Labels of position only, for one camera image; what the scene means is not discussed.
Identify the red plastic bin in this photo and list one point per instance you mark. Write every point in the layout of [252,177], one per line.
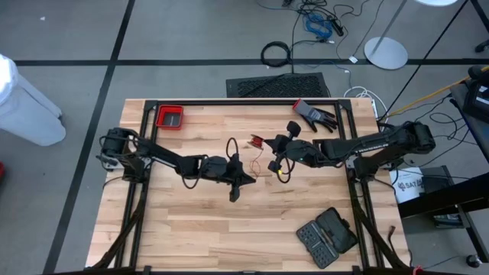
[169,118]

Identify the white power strip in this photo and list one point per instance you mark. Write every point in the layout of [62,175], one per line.
[373,107]

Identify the white printed box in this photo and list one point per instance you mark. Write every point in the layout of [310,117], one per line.
[405,187]

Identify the grey work glove red cuff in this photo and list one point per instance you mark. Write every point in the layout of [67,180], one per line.
[311,114]

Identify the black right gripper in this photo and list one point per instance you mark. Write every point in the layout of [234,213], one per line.
[303,153]

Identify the floor lamp with round base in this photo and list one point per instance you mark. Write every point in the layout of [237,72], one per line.
[386,53]

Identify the black electronic device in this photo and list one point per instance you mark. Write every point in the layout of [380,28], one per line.
[477,99]

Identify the side table on casters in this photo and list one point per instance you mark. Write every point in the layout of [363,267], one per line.
[439,198]

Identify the small black stereo camera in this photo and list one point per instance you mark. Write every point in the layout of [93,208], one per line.
[248,272]

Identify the black floor mat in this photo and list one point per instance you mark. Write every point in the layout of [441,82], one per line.
[282,86]

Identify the black aluminium table frame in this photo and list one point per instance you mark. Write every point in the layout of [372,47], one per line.
[244,102]

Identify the black screwdriver bit case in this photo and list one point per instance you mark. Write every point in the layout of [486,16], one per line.
[328,237]

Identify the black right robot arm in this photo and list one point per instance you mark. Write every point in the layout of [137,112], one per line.
[366,145]

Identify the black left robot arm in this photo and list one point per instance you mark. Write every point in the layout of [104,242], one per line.
[160,154]

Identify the black slanted pole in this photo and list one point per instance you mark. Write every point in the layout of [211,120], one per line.
[424,59]

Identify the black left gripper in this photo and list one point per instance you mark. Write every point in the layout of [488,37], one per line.
[216,169]

